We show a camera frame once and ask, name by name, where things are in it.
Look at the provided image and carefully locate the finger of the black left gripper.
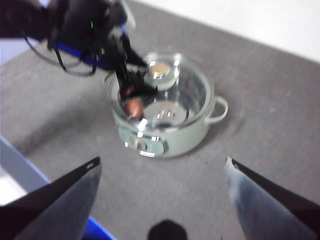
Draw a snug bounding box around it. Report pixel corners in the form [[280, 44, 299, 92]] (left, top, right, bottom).
[[119, 33, 149, 69], [114, 61, 159, 101]]

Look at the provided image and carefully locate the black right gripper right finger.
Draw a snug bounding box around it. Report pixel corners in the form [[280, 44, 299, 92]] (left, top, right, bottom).
[[224, 156, 320, 240]]

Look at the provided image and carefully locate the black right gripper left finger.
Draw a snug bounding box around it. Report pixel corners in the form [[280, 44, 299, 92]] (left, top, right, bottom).
[[0, 156, 103, 240]]

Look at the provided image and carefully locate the brown egg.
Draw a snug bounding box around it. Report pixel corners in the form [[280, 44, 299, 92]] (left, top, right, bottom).
[[124, 98, 144, 119]]

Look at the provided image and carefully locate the glass lid with green knob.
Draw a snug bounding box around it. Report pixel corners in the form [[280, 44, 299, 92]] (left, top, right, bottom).
[[108, 51, 216, 131]]

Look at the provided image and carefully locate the sage green electric pot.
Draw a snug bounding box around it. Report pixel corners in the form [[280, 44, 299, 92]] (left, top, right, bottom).
[[109, 74, 229, 159]]

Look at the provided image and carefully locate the black cable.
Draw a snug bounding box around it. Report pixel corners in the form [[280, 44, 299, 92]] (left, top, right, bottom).
[[23, 36, 98, 77]]

